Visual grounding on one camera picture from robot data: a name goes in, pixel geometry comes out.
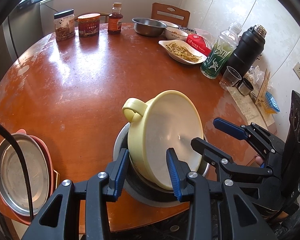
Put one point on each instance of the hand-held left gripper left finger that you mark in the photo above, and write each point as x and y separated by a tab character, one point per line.
120	177

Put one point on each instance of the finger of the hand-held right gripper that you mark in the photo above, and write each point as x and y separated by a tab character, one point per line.
227	128
202	147

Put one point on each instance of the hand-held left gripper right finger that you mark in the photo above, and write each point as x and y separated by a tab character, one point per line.
173	177

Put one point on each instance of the large steel bowl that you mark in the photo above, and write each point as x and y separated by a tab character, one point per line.
142	192

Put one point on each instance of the pink plastic plate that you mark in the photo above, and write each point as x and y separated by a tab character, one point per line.
43	150

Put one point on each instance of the round steel plate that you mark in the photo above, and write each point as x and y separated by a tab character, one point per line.
15	175

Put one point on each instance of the person's right hand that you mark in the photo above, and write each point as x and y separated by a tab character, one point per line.
259	160

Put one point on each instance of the paper note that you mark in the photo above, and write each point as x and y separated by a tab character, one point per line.
250	107

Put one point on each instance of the steel thermos cup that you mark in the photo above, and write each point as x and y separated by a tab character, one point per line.
245	87

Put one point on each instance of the clear plastic cup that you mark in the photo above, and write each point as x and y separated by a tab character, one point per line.
230	78

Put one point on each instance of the blue paper cup liners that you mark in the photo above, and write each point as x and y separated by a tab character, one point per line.
272	102

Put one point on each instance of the wooden clips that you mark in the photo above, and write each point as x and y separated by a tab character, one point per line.
263	87

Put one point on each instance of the clear snack bag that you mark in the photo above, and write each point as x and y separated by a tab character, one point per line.
255	73

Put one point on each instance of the green labelled plastic bottle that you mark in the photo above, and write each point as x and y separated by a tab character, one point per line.
217	57

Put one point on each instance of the black thermos flask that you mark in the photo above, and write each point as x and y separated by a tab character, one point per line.
247	50

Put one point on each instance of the white dish with food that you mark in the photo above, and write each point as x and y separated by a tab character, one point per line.
182	53

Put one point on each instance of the red packet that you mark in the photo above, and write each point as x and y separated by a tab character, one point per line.
198	43

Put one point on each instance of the blue patterned bowl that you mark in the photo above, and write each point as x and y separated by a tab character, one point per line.
190	30

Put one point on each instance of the white printed ceramic bowl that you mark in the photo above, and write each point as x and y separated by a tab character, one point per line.
176	35

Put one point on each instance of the plain white bowl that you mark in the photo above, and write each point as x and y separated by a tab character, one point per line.
171	24

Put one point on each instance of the small steel bowl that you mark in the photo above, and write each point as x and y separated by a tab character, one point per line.
148	27

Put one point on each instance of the brown chair with cutout back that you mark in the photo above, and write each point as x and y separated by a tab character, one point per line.
170	12

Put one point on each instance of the brown sauce bottle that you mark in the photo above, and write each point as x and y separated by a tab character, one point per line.
115	21

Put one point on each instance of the red-lidded can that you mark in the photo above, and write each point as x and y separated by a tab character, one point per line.
88	26

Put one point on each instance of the clear jar with black lid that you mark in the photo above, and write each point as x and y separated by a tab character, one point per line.
64	26

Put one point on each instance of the grey refrigerator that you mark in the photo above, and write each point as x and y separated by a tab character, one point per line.
20	35

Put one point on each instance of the black box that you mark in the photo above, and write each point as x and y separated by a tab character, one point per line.
27	3

